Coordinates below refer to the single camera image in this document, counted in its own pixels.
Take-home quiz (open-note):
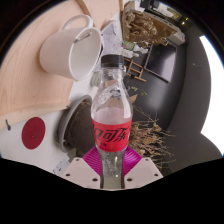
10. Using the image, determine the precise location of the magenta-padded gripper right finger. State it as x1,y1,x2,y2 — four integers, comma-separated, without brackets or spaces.
121,146,164,189

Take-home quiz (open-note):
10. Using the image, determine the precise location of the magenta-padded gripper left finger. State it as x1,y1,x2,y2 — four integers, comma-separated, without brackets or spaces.
62,146,104,190

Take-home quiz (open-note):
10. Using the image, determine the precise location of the clear red-labelled drink bottle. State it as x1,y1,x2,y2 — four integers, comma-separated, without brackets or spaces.
90,53,134,179

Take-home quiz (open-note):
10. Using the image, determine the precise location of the dried plant in grey pot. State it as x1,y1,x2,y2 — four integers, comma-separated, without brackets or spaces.
63,99,176,168

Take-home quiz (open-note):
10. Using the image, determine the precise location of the grey plant saucer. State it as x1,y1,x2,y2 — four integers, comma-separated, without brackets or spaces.
56,94,93,154

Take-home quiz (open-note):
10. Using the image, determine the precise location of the flat round red coaster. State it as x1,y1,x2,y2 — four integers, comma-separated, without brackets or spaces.
21,116,47,150

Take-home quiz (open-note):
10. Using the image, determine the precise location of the wooden easel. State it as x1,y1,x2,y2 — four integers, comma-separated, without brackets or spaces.
123,58,148,83

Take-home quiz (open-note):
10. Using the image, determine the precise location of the light wooden drawing board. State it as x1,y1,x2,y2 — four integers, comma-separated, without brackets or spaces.
0,0,124,118

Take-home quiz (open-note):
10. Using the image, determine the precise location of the white ceramic mug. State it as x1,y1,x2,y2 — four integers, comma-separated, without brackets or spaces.
38,14,104,82

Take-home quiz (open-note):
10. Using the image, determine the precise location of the black wall screen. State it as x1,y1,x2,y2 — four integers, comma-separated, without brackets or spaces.
143,42,178,84

